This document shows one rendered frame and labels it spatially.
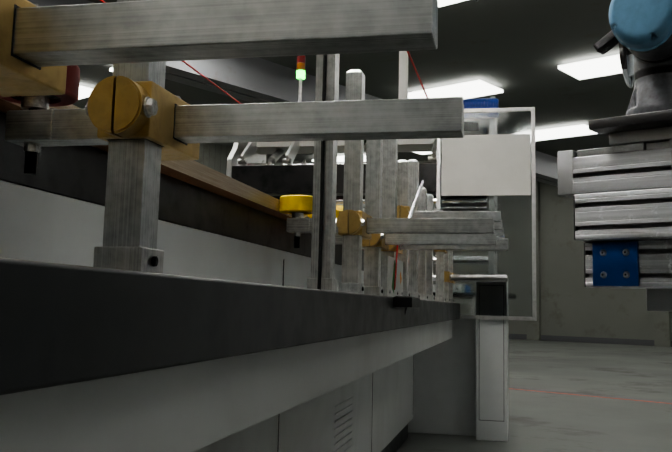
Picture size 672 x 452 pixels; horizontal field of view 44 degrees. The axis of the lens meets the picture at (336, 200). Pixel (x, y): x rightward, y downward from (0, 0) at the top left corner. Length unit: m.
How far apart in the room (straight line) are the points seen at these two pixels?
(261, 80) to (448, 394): 6.24
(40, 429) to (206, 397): 0.33
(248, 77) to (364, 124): 9.26
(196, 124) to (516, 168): 3.79
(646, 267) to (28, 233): 1.13
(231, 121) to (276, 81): 9.55
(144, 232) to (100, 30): 0.25
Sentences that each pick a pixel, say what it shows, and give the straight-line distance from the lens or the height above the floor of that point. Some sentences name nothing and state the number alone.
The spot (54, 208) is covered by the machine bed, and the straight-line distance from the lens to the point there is 1.03.
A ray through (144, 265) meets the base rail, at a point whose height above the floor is 0.71.
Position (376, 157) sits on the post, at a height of 1.03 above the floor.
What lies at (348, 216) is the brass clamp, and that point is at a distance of 1.67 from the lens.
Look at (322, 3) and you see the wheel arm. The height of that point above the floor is 0.85.
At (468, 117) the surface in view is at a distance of 4.56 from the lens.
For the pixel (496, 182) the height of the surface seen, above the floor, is 1.34.
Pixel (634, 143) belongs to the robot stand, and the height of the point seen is 0.99.
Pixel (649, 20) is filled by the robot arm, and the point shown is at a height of 1.18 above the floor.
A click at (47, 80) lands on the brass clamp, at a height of 0.82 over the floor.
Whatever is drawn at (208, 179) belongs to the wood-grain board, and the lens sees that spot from 1.39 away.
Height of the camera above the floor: 0.68
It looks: 7 degrees up
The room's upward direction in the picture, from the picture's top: 1 degrees clockwise
